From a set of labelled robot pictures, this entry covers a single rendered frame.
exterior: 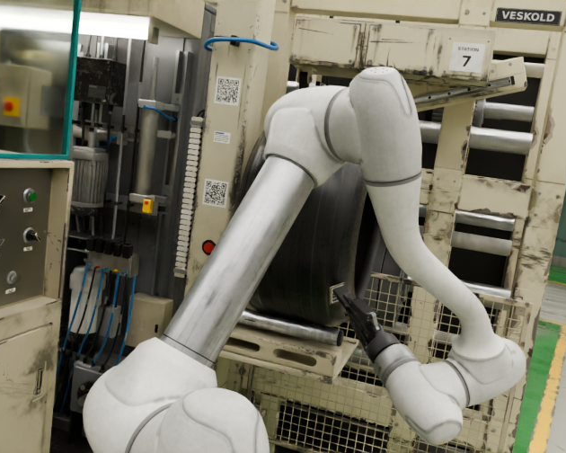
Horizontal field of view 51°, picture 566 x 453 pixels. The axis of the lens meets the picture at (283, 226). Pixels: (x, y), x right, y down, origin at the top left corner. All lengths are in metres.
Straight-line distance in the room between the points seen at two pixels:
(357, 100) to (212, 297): 0.40
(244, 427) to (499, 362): 0.62
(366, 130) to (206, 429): 0.52
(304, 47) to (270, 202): 0.98
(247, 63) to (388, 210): 0.80
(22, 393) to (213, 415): 0.94
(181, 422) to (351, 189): 0.79
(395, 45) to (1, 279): 1.26
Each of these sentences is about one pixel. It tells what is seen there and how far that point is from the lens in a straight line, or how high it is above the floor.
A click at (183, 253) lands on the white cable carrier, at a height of 1.02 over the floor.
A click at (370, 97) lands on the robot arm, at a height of 1.48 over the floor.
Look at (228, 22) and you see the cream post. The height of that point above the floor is 1.70.
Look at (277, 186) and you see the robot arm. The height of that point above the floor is 1.31.
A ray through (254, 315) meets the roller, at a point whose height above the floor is 0.91.
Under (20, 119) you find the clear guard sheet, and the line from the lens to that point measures 1.51.
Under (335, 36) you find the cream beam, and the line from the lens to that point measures 1.91.
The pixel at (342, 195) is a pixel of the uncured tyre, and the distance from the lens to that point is 1.41.
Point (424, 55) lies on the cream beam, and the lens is 1.86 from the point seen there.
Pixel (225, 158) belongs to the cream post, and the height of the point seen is 1.32.
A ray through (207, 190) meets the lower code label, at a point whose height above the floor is 1.22.
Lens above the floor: 1.39
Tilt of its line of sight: 8 degrees down
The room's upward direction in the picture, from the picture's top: 8 degrees clockwise
